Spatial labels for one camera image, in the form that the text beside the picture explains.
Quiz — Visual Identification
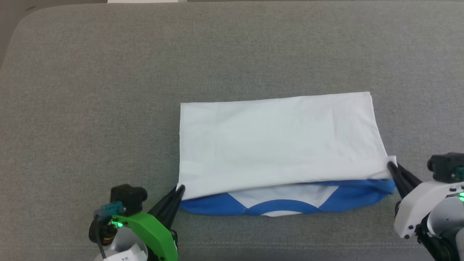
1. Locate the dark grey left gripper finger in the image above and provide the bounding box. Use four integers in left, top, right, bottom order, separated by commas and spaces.
148, 186, 182, 222
161, 185, 186, 231

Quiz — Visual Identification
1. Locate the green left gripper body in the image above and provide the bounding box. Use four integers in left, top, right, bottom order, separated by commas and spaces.
121, 212, 179, 261

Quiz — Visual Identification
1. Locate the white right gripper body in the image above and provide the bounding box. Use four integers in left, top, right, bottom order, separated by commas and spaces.
394, 181, 464, 239

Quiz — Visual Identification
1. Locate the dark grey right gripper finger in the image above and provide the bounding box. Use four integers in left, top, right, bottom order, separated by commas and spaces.
387, 163, 411, 198
390, 162, 423, 190

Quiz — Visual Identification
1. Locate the blue and white shirt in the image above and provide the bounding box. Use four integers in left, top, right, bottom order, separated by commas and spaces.
175, 91, 398, 217

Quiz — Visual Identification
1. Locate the white paper label tag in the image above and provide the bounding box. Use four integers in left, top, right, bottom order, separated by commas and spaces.
103, 244, 148, 261

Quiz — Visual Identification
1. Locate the grey fabric sofa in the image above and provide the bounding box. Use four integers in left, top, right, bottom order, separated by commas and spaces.
0, 0, 464, 261

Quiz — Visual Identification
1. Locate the white box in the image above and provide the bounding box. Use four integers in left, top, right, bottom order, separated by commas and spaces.
107, 0, 188, 4

